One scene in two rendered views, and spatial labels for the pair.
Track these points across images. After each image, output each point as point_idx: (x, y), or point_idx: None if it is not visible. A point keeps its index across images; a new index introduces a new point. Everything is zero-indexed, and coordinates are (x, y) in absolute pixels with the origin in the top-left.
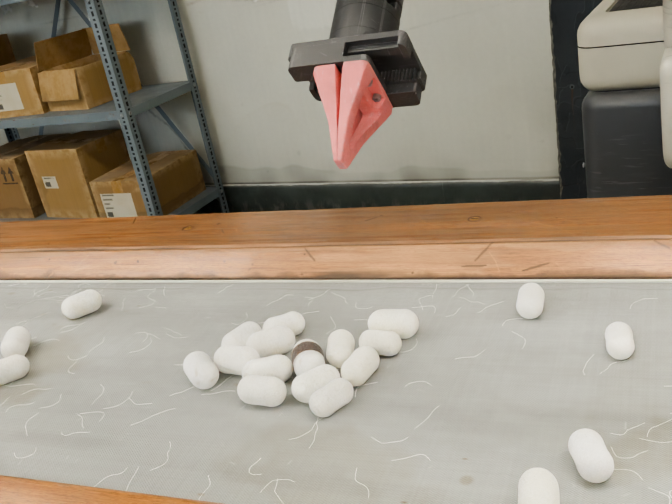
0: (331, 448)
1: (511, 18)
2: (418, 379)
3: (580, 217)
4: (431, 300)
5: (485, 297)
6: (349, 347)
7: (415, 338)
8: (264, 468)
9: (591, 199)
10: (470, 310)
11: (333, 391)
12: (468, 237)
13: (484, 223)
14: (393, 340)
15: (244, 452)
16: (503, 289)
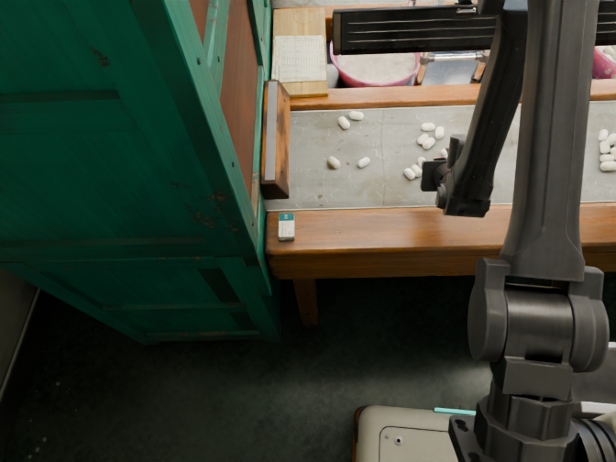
0: (590, 125)
1: None
2: (586, 150)
3: (579, 224)
4: (608, 189)
5: (590, 192)
6: (612, 149)
7: (599, 168)
8: (602, 117)
9: (582, 240)
10: (591, 183)
11: (602, 132)
12: (615, 208)
13: (615, 220)
14: (602, 155)
15: (611, 121)
16: (587, 196)
